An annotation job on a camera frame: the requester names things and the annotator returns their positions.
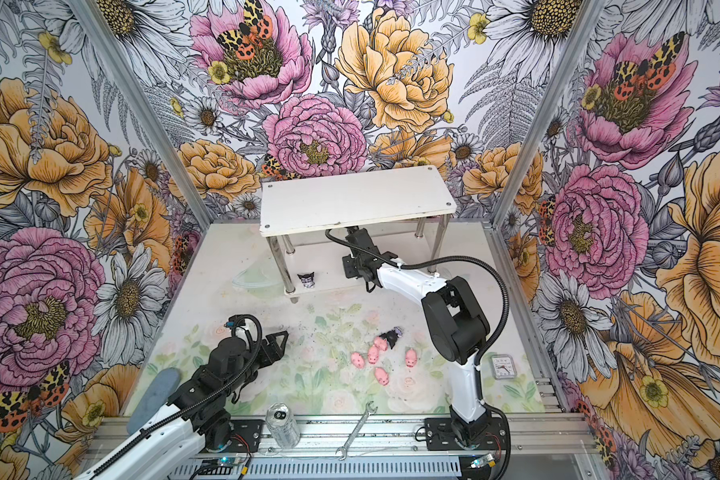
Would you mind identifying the black white kuromi toy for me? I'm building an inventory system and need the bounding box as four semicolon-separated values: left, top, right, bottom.
297;272;315;289

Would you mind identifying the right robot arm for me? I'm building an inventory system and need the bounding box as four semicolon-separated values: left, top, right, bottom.
340;227;492;448

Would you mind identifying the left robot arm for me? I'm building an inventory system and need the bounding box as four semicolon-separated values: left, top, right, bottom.
78;331;289;479

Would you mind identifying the white two-tier shelf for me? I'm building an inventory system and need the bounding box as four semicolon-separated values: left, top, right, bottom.
260;166;456;302

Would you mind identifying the black purple kuromi toy back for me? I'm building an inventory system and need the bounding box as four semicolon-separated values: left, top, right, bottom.
375;327;403;351

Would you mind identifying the blue grey sponge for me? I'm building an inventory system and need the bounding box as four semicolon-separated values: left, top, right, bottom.
126;368;181;435

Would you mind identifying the silver drink can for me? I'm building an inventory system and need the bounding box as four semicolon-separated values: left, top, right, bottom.
265;403;301;449

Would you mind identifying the pink pig toy upper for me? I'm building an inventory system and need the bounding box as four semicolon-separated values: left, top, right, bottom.
367;336;389;365

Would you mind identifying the pink pig toy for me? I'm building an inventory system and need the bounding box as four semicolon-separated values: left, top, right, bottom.
405;349;418;368
374;367;390;386
367;336;389;365
350;352;366;369

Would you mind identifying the green circuit board left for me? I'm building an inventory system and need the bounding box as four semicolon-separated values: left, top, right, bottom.
200;457;248;477

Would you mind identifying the green circuit board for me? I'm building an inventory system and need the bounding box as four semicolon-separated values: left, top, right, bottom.
469;453;497;470
200;457;248;477

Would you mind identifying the pink pig toy left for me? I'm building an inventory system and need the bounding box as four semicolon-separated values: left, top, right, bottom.
350;352;366;369

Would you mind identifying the pink pig toy right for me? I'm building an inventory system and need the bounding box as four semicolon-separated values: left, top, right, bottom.
405;349;418;368

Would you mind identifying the pink pig toy lower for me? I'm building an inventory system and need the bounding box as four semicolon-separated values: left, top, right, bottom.
374;367;390;386

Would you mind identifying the silver wrench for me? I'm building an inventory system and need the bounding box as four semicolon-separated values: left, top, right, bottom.
336;401;378;461

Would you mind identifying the small white clock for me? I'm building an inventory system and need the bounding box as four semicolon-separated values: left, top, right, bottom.
491;354;518;380

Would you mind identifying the green circuit board right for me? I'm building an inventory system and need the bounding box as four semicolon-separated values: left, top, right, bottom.
469;453;497;470

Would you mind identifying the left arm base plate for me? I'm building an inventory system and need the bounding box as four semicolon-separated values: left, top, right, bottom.
217;418;265;454

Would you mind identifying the aluminium front rail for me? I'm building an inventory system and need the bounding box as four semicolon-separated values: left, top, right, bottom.
83;413;601;460

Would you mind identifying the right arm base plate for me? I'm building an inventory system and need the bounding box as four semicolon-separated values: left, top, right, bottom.
423;417;511;452

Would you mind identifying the black corrugated cable right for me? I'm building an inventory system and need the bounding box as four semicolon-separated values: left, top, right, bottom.
325;227;511;480

